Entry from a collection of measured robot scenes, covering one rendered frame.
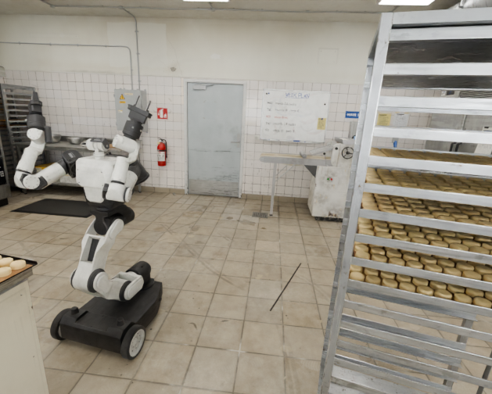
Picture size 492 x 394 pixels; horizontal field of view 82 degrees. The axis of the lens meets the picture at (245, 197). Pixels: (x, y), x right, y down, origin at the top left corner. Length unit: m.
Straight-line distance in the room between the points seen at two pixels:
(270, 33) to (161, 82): 2.01
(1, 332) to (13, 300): 0.12
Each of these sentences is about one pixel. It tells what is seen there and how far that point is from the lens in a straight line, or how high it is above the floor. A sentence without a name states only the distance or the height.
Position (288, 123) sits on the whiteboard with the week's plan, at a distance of 5.13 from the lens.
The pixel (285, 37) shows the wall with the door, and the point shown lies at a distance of 5.28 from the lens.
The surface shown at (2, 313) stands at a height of 0.76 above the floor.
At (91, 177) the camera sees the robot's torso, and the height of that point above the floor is 1.14.
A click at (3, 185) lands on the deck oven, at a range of 5.65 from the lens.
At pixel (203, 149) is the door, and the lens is 5.36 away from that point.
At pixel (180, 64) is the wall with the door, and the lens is 5.46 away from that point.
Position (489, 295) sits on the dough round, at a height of 0.97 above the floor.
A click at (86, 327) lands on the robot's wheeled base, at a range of 2.22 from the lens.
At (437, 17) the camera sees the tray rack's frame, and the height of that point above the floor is 1.80.
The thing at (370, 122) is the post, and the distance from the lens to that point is 0.96.
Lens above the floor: 1.53
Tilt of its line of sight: 16 degrees down
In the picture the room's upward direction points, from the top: 3 degrees clockwise
